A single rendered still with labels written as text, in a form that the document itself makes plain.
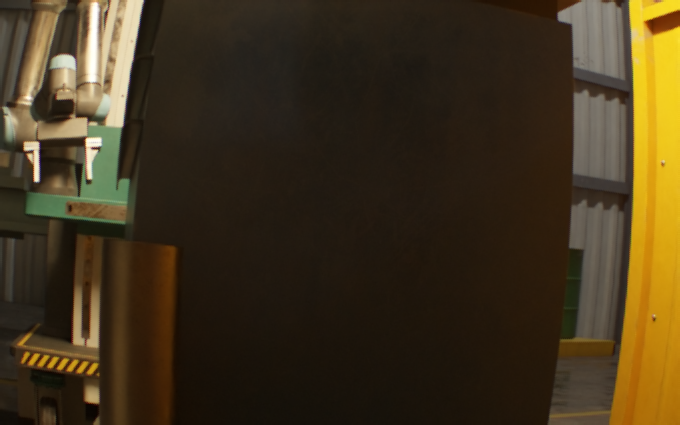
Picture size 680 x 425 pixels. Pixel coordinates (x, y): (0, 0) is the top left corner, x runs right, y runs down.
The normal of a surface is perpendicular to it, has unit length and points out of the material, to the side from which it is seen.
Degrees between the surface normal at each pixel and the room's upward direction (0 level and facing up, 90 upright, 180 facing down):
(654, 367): 90
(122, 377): 90
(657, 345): 90
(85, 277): 90
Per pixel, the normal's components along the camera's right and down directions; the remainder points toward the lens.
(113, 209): 0.25, -0.04
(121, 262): -0.23, -0.08
